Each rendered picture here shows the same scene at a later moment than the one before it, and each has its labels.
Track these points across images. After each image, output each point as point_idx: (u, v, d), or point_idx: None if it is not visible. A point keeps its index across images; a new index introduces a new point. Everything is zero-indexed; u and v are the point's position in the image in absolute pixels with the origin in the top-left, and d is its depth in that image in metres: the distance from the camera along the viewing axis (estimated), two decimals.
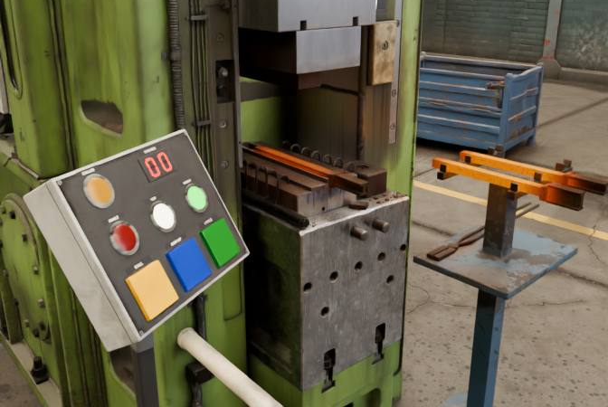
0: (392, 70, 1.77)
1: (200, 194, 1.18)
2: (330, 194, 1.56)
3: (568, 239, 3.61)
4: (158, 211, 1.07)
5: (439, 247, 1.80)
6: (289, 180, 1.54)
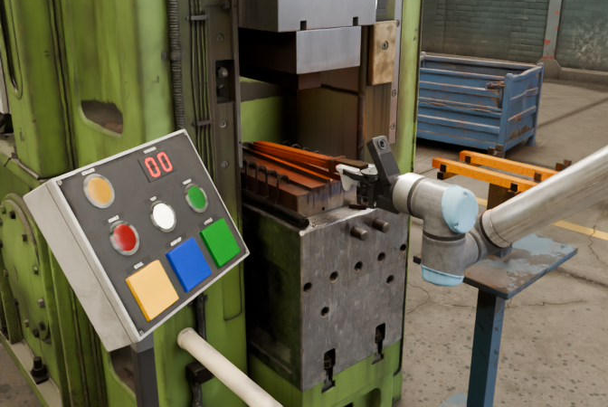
0: (392, 70, 1.77)
1: (200, 194, 1.18)
2: (330, 194, 1.56)
3: (568, 239, 3.61)
4: (158, 211, 1.07)
5: None
6: (289, 180, 1.54)
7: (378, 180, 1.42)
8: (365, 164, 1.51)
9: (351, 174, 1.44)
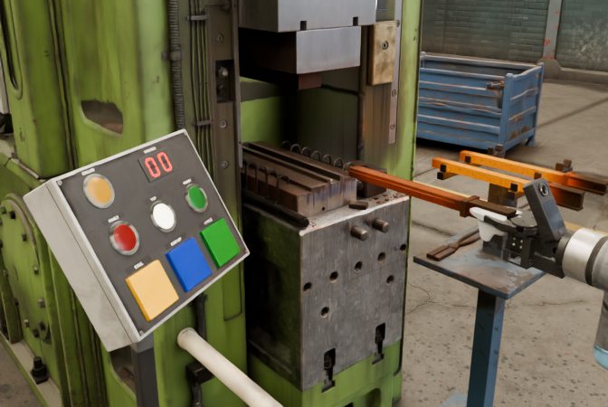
0: (392, 70, 1.77)
1: (200, 194, 1.18)
2: (330, 194, 1.56)
3: None
4: (158, 211, 1.07)
5: (439, 247, 1.80)
6: (289, 180, 1.54)
7: (536, 233, 1.13)
8: (508, 208, 1.22)
9: (499, 223, 1.15)
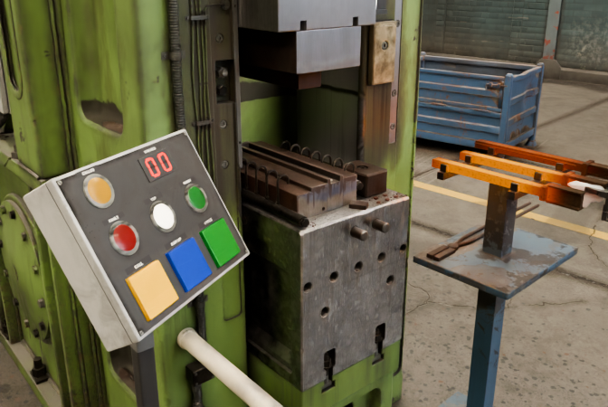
0: (392, 70, 1.77)
1: (200, 194, 1.18)
2: (330, 194, 1.56)
3: (568, 239, 3.61)
4: (158, 211, 1.07)
5: (439, 247, 1.80)
6: (289, 180, 1.54)
7: None
8: None
9: (601, 192, 1.49)
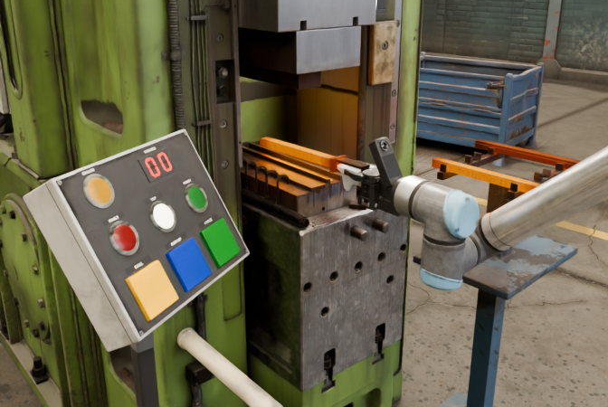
0: (392, 70, 1.77)
1: (200, 194, 1.18)
2: (330, 194, 1.56)
3: (568, 239, 3.61)
4: (158, 211, 1.07)
5: None
6: (289, 180, 1.54)
7: (380, 182, 1.42)
8: (366, 164, 1.50)
9: (353, 175, 1.44)
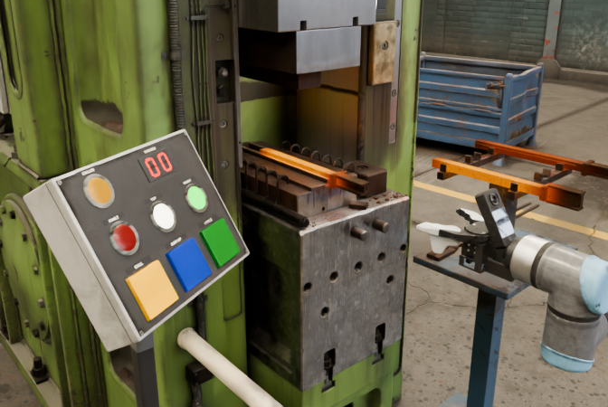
0: (392, 70, 1.77)
1: (200, 194, 1.18)
2: (330, 194, 1.56)
3: (568, 239, 3.61)
4: (158, 211, 1.07)
5: None
6: (289, 180, 1.54)
7: (489, 241, 1.21)
8: (479, 215, 1.31)
9: (460, 235, 1.22)
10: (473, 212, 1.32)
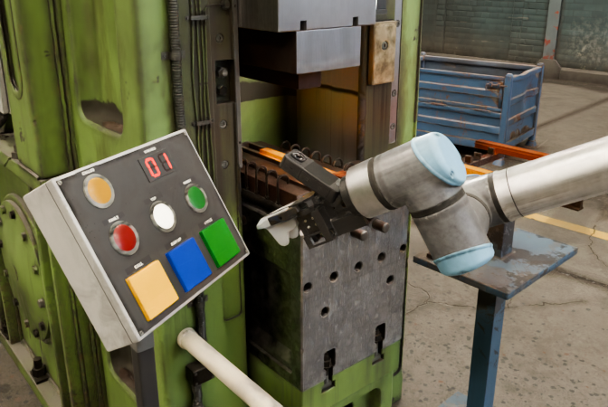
0: (392, 70, 1.77)
1: (200, 194, 1.18)
2: None
3: (568, 239, 3.61)
4: (158, 211, 1.07)
5: None
6: (289, 180, 1.54)
7: (319, 201, 1.03)
8: (288, 204, 1.12)
9: (282, 214, 1.04)
10: (280, 208, 1.12)
